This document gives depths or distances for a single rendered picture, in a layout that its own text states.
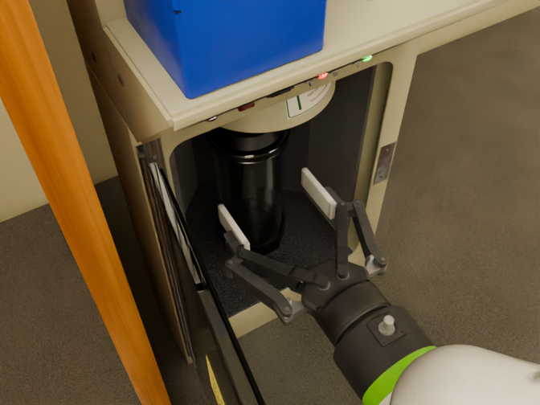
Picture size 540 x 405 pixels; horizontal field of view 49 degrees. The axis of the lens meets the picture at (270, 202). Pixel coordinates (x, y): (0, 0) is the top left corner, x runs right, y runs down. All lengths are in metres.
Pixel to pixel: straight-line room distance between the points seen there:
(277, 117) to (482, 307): 0.51
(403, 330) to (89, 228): 0.31
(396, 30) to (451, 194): 0.70
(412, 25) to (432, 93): 0.86
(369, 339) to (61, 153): 0.35
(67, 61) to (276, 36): 0.64
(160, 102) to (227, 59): 0.05
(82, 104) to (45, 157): 0.66
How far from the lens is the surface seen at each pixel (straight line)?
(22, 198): 1.13
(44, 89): 0.35
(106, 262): 0.47
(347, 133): 0.77
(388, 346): 0.59
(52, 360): 0.94
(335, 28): 0.42
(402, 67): 0.66
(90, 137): 1.08
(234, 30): 0.35
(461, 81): 1.34
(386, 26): 0.43
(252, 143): 0.70
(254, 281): 0.65
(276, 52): 0.38
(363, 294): 0.62
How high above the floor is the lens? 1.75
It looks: 51 degrees down
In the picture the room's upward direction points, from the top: straight up
